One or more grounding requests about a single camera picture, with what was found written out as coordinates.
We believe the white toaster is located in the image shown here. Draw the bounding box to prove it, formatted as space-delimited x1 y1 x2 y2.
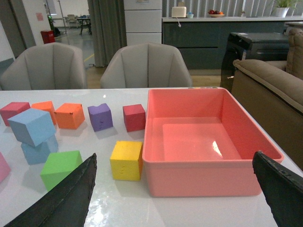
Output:
171 6 187 18

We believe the black appliance box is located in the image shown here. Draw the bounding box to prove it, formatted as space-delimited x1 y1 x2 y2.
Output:
220 33 289 91

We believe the dark red foam block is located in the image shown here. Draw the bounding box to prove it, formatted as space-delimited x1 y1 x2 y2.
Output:
123 104 146 132

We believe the grey chair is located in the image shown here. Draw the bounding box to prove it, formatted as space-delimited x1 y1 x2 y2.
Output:
0 43 87 91
100 43 192 89

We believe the light blue lower block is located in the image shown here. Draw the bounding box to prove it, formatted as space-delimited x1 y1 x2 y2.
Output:
21 135 58 165

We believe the brown sofa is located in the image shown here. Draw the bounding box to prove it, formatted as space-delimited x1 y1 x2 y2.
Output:
232 28 303 168

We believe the dark grey counter cabinet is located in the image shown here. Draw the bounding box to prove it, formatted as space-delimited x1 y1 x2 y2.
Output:
162 16 303 70

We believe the light blue foam block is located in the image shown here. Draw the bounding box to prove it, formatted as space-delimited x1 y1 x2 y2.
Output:
8 108 56 147

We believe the red bin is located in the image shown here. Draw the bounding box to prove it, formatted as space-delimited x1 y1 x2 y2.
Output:
41 30 55 44

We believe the orange foam block with marks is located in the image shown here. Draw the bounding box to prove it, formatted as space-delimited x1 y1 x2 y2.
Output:
54 103 85 129

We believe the green foam block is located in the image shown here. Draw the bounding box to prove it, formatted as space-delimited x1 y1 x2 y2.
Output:
40 150 82 191

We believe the potted plant white pot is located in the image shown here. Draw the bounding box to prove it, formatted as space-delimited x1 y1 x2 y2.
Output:
272 0 300 17

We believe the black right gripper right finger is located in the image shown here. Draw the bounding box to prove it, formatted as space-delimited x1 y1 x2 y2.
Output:
252 151 303 227

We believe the grey chair left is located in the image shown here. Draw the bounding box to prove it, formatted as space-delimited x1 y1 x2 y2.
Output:
0 43 87 91

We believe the small blue bowl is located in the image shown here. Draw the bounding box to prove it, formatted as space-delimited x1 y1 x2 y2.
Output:
187 12 194 18

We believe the grey chair right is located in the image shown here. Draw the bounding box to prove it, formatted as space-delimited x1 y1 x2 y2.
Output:
100 43 192 89

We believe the white refrigerator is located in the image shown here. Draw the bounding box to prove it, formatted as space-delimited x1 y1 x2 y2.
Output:
124 0 162 45

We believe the fruit plate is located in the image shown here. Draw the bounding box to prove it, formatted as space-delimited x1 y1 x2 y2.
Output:
208 9 225 18

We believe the grey curtain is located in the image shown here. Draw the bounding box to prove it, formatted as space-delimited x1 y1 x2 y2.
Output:
88 0 127 67

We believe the pink plastic bin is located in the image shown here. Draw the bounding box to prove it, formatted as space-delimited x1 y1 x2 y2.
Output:
143 88 284 197

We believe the purple foam block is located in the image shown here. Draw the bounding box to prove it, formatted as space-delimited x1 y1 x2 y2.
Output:
88 103 113 131

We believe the magenta foam block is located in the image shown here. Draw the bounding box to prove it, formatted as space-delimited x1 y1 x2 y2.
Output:
0 102 30 126

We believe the yellow foam block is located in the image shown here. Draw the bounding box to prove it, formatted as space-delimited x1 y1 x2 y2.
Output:
110 141 143 181

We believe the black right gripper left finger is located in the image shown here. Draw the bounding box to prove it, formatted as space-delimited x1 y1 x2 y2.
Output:
6 154 97 227

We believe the pink foam block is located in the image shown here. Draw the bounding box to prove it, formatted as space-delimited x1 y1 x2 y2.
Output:
0 153 11 183

